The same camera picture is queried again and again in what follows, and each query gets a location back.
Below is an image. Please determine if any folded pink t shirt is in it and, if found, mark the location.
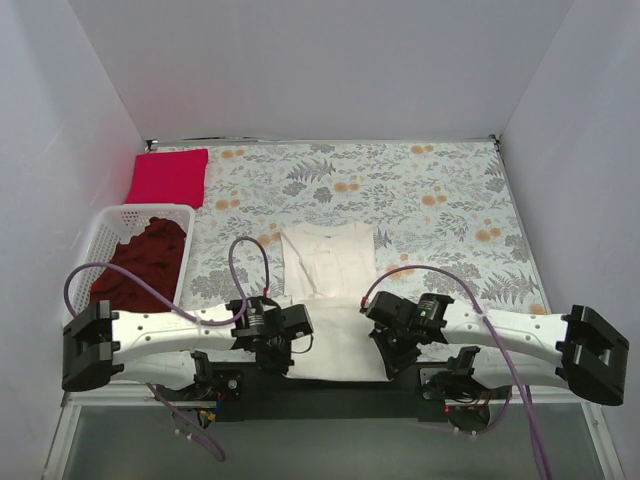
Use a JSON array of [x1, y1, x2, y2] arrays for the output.
[[125, 149, 208, 209]]

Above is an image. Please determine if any aluminium frame rail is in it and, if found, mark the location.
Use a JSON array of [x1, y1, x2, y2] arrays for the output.
[[61, 380, 161, 407]]

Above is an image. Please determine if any white t shirt red print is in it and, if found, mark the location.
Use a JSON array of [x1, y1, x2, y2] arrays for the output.
[[281, 223, 387, 382]]

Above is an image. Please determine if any floral table cloth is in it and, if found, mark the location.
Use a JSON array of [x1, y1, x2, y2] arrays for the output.
[[97, 139, 559, 366]]

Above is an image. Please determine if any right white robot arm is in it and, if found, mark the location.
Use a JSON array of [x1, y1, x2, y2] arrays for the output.
[[360, 291, 629, 406]]

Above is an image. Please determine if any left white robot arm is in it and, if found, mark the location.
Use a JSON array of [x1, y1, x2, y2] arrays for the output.
[[61, 297, 314, 400]]

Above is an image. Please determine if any white plastic basket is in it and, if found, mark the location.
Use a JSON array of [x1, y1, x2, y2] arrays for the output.
[[69, 203, 195, 313]]

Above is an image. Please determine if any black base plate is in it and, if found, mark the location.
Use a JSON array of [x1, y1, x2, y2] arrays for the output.
[[157, 362, 509, 431]]

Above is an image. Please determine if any dark red t shirt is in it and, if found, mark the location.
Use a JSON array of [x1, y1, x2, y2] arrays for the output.
[[90, 217, 186, 313]]

